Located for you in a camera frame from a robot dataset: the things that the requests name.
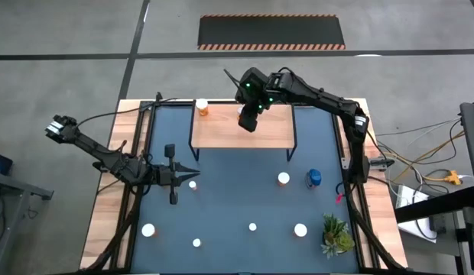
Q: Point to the white box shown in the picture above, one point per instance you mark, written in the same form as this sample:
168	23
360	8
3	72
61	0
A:
407	196

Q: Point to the black aluminium table frame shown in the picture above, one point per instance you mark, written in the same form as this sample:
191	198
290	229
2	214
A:
146	105

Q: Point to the large orange pill bottle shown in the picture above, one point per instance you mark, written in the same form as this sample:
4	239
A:
300	230
283	178
202	104
148	230

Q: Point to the potted succulent plant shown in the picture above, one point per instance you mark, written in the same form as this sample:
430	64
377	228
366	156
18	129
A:
336	240

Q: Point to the dark device blue light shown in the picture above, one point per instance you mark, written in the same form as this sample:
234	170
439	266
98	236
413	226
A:
0	164

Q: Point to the grey monitor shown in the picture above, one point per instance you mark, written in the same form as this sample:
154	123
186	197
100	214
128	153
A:
472	145

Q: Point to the black side desk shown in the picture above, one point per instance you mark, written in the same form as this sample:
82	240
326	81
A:
443	202

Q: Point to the small pink pill bottle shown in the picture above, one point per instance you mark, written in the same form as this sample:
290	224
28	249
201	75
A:
192	185

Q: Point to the blue-grey table mat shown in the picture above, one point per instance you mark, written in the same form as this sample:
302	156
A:
241	198

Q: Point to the yellow power splitter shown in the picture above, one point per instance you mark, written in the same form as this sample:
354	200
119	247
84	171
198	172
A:
453	177

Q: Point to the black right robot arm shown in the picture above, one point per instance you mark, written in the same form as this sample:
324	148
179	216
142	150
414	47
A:
317	97

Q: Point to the blue Tums bottle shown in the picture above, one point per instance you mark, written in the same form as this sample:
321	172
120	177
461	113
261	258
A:
315	177

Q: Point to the small white-capped pill bottle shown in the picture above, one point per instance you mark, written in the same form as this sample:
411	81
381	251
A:
197	242

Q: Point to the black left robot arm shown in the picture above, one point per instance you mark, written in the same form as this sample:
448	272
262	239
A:
107	156

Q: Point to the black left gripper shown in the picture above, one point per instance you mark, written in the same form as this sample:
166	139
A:
166	176

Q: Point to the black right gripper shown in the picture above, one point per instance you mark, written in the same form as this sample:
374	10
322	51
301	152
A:
256	82

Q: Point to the grey metal desk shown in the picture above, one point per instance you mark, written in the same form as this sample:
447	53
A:
15	187

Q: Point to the black hazard-striped floor mat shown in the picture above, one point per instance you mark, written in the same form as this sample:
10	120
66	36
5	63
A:
271	30

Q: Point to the wooden shelf black metal legs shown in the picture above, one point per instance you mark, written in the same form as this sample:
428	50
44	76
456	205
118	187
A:
221	130

